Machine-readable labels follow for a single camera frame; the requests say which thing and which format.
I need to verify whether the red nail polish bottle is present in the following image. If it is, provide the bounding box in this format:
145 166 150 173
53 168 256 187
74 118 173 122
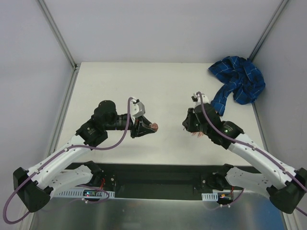
150 123 158 132

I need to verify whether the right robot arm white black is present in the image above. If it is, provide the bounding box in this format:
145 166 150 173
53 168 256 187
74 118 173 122
182 103 307 214

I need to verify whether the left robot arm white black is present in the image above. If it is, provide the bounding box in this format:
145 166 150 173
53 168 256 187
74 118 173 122
13 98 158 213

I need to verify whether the mannequin hand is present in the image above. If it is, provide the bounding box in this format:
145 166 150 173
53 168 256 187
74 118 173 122
191 132 204 138

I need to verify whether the blue plaid shirt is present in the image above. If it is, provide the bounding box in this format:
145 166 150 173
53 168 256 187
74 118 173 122
208 56 266 116

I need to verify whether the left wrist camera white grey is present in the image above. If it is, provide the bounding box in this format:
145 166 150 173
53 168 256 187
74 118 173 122
130 97 145 118

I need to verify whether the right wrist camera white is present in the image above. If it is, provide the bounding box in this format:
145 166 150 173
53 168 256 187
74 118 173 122
191 93 210 108

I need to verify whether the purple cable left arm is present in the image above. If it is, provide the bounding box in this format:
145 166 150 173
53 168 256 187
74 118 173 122
4 97 135 225

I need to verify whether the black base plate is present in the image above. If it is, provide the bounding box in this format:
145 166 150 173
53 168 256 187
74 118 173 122
87 163 222 200

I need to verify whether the white cable duct right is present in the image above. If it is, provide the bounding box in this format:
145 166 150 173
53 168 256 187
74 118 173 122
201 192 218 202

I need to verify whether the white cable duct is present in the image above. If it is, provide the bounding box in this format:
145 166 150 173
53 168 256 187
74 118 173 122
54 187 115 199
201 192 218 202

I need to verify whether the white cable duct left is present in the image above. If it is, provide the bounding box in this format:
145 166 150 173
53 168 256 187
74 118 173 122
54 187 115 199

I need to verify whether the left aluminium frame post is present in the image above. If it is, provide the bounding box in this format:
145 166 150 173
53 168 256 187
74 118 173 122
36 0 79 70

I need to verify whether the aluminium frame post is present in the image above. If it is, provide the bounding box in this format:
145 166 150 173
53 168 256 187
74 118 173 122
36 0 79 70
248 0 291 61

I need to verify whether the right aluminium frame post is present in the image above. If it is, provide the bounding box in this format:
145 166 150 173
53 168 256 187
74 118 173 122
248 0 291 61

